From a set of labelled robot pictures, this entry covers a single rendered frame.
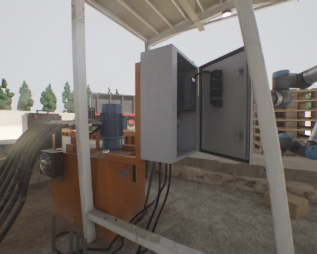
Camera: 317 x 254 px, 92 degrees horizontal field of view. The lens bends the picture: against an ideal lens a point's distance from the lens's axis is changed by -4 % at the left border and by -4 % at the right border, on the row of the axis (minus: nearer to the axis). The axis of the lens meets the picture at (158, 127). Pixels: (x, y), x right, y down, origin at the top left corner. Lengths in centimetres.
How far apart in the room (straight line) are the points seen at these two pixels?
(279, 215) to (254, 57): 53
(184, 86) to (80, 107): 68
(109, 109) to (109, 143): 30
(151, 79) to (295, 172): 192
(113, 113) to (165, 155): 81
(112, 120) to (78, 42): 66
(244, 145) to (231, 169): 141
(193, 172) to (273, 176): 187
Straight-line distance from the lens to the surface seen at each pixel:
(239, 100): 96
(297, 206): 195
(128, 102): 943
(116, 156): 107
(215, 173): 236
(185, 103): 106
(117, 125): 151
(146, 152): 90
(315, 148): 132
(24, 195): 117
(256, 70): 63
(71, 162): 148
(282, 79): 119
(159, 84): 86
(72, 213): 163
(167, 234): 146
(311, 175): 235
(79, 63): 119
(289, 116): 304
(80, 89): 116
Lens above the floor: 86
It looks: 2 degrees down
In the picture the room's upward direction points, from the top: straight up
